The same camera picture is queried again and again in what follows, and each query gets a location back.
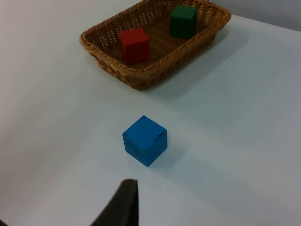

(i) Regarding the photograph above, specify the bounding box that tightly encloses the green cube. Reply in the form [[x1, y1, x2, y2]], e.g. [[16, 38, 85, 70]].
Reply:
[[169, 4, 198, 40]]

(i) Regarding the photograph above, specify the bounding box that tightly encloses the red cube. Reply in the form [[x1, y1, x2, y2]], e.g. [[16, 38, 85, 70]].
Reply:
[[119, 28, 151, 65]]

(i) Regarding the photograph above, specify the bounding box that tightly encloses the blue cube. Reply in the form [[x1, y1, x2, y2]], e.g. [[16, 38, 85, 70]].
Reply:
[[122, 114, 168, 168]]

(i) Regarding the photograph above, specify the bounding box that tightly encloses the pale brown wicker basket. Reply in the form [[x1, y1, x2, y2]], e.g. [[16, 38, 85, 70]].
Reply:
[[79, 0, 232, 91]]

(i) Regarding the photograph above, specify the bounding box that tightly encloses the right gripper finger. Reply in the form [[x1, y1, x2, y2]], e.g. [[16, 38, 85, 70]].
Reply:
[[90, 179, 140, 226]]

